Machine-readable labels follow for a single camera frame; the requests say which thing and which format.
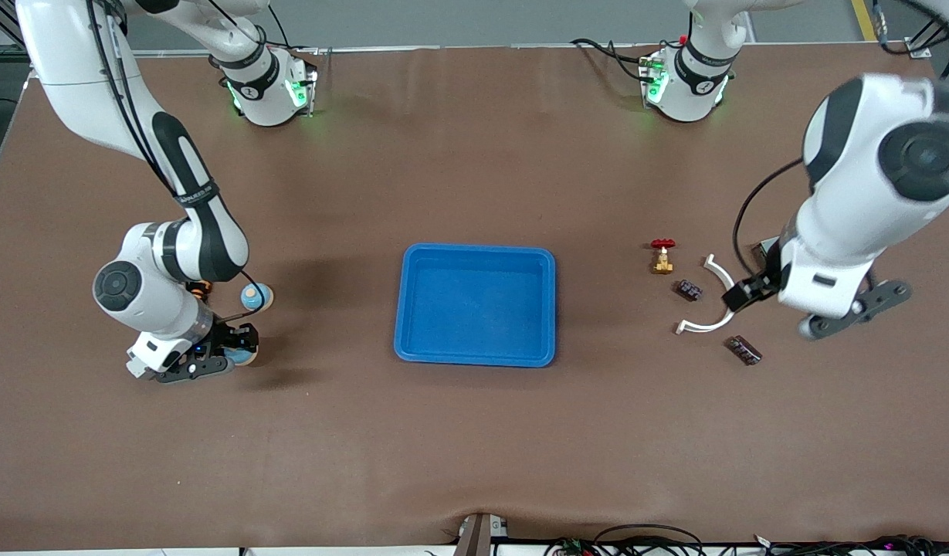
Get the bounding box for blue plastic tray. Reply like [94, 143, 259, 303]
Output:
[393, 243, 558, 368]

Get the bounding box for white curved plastic bracket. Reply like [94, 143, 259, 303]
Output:
[676, 254, 739, 335]

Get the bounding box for aluminium frame profile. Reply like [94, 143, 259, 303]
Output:
[907, 15, 949, 59]

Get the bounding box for black cable bundle with loop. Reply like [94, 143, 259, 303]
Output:
[544, 524, 707, 556]

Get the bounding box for black base power cables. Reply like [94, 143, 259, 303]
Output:
[571, 35, 660, 82]

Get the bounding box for grey metal camera mount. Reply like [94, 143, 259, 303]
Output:
[455, 513, 510, 556]

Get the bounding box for silver table edge rail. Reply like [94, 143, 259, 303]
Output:
[130, 43, 907, 58]

